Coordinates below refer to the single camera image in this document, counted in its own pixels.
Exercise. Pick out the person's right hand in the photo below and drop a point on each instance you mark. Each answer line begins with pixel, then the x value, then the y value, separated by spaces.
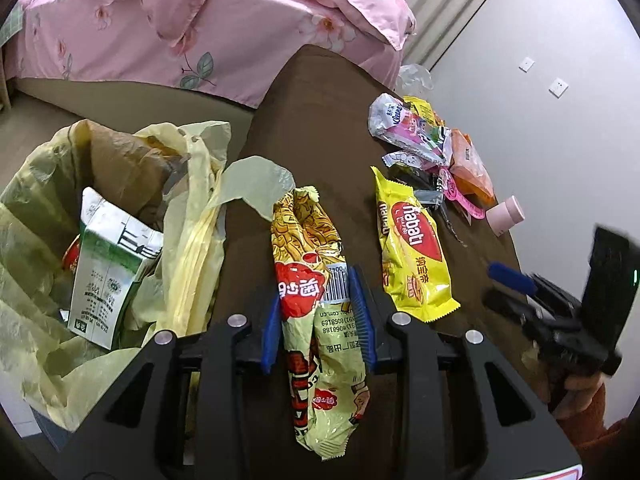
pixel 575 392

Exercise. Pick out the black and grey clip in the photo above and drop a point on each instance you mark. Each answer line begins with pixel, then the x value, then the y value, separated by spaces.
pixel 422 190

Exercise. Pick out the yellow and pink snack packet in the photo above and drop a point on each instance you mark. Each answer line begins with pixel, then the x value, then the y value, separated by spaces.
pixel 422 132

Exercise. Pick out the pink floral bed sheet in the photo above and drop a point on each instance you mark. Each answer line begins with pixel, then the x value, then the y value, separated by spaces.
pixel 125 45

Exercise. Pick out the pink cylindrical jar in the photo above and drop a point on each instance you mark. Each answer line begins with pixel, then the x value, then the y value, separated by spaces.
pixel 505 216

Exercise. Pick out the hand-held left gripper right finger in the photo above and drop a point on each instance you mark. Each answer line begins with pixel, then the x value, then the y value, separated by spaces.
pixel 361 317

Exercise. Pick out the red wrapper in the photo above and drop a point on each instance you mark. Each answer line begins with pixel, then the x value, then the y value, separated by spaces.
pixel 72 257

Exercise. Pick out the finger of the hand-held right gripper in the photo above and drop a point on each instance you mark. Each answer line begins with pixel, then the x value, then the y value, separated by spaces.
pixel 510 276
pixel 510 307

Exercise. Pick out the yellow wafer packet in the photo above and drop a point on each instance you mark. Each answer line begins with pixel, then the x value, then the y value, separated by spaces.
pixel 415 255

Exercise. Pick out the brown tablecloth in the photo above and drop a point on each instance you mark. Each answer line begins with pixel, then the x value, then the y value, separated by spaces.
pixel 320 125

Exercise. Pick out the brown bed base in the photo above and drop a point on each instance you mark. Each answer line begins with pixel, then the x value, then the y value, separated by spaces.
pixel 125 97

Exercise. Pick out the yellow plastic trash bag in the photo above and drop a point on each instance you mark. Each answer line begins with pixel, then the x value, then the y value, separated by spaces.
pixel 30 310

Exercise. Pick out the white pleated curtain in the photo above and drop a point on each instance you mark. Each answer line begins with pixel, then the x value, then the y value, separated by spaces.
pixel 440 5

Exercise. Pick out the small white printed wrapper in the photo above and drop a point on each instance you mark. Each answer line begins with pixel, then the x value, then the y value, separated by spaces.
pixel 410 158

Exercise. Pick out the green and white milk carton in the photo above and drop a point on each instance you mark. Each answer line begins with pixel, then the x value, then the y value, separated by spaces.
pixel 107 270

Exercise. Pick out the orange snack packet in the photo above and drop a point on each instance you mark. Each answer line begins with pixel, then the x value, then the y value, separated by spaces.
pixel 470 167

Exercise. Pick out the clear plastic bag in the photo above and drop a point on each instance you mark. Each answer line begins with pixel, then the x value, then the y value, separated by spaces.
pixel 415 77

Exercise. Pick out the white wall socket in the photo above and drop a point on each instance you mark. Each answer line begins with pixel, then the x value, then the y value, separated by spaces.
pixel 526 63
pixel 558 87

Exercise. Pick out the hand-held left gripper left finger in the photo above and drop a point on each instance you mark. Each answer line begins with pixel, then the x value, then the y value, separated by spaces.
pixel 271 332

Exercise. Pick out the yellow instant noodle packet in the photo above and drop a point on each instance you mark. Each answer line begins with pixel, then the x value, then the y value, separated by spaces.
pixel 315 260

